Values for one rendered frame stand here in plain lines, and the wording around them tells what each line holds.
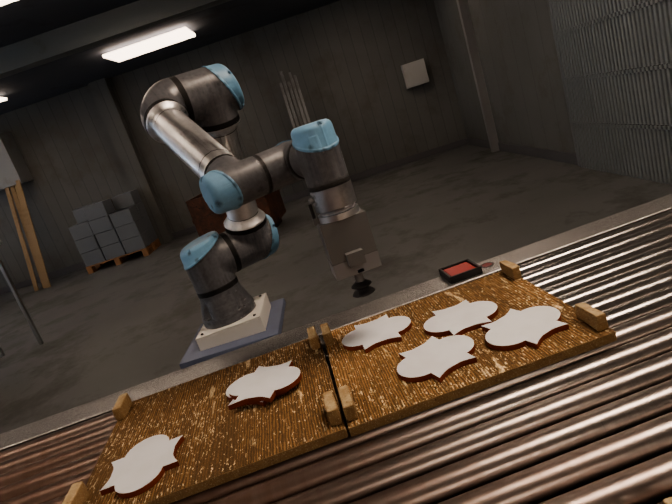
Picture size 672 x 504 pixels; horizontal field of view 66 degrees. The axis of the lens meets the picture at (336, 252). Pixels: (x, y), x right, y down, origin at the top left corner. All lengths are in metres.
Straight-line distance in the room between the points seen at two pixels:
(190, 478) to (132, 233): 8.69
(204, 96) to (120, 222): 8.25
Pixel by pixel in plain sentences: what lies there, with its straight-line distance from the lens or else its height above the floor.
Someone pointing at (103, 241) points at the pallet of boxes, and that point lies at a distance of 9.63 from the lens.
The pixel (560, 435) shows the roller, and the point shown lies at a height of 0.92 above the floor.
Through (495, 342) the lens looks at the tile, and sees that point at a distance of 0.85.
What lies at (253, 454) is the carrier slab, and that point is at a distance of 0.80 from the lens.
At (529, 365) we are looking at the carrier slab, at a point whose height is 0.93.
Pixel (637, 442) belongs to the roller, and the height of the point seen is 0.92.
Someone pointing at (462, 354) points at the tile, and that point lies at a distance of 0.83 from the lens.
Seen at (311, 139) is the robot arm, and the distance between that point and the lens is 0.86.
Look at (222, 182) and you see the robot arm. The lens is 0.90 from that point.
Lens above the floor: 1.35
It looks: 15 degrees down
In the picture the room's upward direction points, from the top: 18 degrees counter-clockwise
